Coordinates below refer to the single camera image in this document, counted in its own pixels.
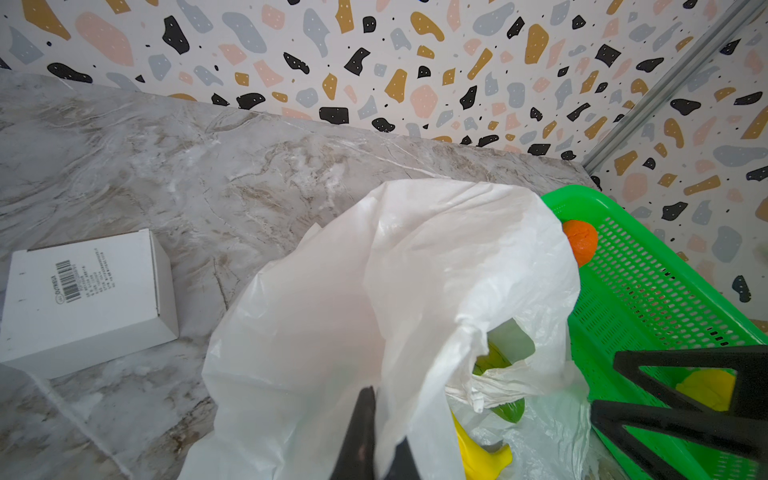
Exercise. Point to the green plastic basket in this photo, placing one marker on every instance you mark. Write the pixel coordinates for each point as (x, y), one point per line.
(638, 295)

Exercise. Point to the yellow banana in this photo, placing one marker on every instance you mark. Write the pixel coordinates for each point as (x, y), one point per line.
(478, 463)

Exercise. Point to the large orange fruit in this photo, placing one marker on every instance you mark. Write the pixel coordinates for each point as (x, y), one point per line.
(583, 239)

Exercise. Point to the white cardboard box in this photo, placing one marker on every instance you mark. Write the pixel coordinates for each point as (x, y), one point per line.
(76, 305)

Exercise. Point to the aluminium right corner post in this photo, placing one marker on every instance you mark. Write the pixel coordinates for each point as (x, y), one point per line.
(738, 15)

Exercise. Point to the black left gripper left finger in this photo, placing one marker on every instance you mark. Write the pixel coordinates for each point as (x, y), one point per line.
(356, 456)

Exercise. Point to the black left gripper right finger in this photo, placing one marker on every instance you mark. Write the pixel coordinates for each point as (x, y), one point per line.
(741, 430)

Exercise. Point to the white plastic bag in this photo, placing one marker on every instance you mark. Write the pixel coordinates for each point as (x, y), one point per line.
(428, 290)

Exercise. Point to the yellow lemon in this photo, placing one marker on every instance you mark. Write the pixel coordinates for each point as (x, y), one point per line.
(712, 388)

